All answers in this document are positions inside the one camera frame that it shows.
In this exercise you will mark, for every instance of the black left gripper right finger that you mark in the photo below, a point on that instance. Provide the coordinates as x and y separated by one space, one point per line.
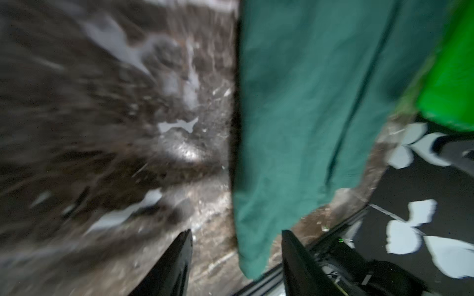
301 274

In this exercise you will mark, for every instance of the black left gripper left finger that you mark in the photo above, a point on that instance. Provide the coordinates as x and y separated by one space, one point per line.
170 275

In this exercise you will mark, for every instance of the dark green t-shirt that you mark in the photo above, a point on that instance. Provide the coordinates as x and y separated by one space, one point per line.
317 82

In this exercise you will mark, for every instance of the green plastic basket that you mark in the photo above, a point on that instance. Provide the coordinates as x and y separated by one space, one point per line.
447 97

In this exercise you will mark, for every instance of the black front aluminium rail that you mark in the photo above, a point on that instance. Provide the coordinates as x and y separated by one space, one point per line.
272 281

